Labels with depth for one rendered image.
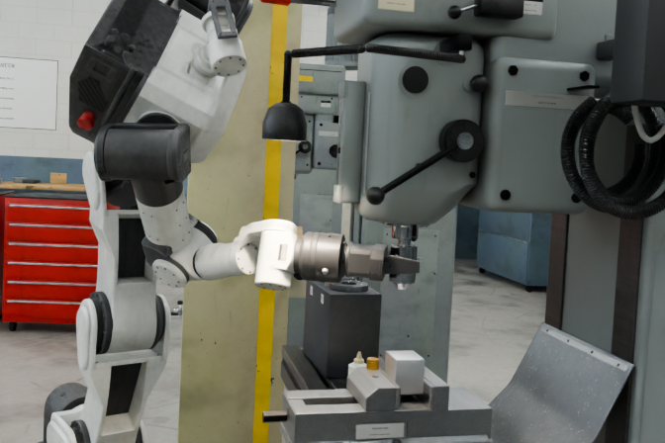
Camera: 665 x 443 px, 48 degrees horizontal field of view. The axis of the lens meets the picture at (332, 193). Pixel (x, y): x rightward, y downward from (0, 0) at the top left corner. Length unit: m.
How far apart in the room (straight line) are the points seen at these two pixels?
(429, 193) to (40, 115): 9.32
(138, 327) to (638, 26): 1.21
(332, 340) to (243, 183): 1.44
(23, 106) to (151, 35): 8.97
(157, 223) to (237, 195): 1.58
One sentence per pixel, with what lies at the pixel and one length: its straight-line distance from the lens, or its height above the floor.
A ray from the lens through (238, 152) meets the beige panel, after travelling 3.01.
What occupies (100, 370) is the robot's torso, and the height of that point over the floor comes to 0.92.
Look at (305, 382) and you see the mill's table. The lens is 1.66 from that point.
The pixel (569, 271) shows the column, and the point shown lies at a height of 1.21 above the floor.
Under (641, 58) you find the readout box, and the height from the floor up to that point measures 1.57.
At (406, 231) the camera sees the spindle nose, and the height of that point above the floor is 1.29.
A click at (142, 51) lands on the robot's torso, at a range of 1.46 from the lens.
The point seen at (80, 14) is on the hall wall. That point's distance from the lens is 10.46.
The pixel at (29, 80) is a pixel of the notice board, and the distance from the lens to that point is 10.44.
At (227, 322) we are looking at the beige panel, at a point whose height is 0.73.
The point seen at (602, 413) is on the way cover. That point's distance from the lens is 1.41.
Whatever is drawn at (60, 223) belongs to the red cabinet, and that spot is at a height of 0.82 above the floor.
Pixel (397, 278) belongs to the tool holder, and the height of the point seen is 1.21.
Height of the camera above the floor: 1.42
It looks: 3 degrees down
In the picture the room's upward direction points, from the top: 3 degrees clockwise
